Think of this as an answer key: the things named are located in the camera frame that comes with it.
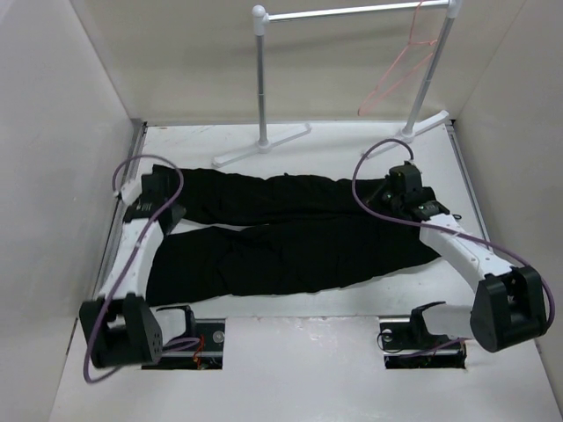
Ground white metal clothes rack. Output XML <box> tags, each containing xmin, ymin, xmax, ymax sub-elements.
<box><xmin>211</xmin><ymin>1</ymin><xmax>462</xmax><ymax>168</ymax></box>

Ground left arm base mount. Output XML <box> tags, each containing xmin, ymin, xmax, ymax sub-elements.
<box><xmin>142</xmin><ymin>319</ymin><xmax>226</xmax><ymax>371</ymax></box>

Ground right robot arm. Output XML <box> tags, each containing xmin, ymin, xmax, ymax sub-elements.
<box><xmin>376</xmin><ymin>162</ymin><xmax>548</xmax><ymax>353</ymax></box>

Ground black trousers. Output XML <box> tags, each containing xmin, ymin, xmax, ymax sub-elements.
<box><xmin>146</xmin><ymin>165</ymin><xmax>438</xmax><ymax>306</ymax></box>

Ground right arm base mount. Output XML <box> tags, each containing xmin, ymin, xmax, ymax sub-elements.
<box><xmin>377</xmin><ymin>316</ymin><xmax>467</xmax><ymax>370</ymax></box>

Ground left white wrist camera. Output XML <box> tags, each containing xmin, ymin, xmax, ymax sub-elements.
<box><xmin>113</xmin><ymin>179</ymin><xmax>143</xmax><ymax>206</ymax></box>

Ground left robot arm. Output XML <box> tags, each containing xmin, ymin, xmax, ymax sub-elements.
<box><xmin>79</xmin><ymin>165</ymin><xmax>197</xmax><ymax>370</ymax></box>

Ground pink wire hanger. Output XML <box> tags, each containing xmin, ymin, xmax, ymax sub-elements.
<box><xmin>357</xmin><ymin>1</ymin><xmax>438</xmax><ymax>117</ymax></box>

